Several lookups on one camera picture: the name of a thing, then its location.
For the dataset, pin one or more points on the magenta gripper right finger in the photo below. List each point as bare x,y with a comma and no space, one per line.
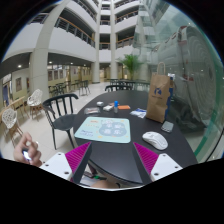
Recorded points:
153,166

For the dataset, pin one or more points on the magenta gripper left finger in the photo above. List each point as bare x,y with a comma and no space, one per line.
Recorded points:
71,165

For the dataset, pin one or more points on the white computer mouse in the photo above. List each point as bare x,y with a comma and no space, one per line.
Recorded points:
156,140

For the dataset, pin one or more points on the light blue mouse pad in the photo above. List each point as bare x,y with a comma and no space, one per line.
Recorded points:
111,130

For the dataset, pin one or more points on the person's left hand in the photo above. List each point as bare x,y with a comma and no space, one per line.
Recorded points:
26,151

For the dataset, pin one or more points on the grey smartphone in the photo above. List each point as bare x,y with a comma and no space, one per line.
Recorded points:
167,126

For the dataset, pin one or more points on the white plastic packet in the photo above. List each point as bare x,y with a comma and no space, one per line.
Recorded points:
139,113

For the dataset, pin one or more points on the clear plastic wrapper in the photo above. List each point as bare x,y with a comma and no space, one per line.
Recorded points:
91,110

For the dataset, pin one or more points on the black wooden chair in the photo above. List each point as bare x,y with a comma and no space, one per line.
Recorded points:
59,111

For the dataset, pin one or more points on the orange flat packet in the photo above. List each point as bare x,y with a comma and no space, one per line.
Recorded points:
123,107

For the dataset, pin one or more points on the small white box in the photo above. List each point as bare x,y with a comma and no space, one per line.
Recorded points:
108,108

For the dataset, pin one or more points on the small grey box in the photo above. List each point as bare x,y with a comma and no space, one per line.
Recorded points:
100,103

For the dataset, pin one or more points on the small blue-capped bottle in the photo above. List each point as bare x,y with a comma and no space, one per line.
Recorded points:
116,106

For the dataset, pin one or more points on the white lattice chair far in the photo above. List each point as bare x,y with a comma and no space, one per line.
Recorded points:
35,102

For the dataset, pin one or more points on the white lattice chair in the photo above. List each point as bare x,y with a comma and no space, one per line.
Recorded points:
35,102
9,118

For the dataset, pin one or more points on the black chair behind table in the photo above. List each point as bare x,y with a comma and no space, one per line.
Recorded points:
110,88

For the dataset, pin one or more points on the brown paper bag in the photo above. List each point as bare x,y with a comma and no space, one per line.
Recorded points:
160,93

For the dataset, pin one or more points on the white lattice chair near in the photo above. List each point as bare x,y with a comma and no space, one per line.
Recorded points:
9,118

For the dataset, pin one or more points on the potted palm plant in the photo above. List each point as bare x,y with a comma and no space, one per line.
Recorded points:
131,62

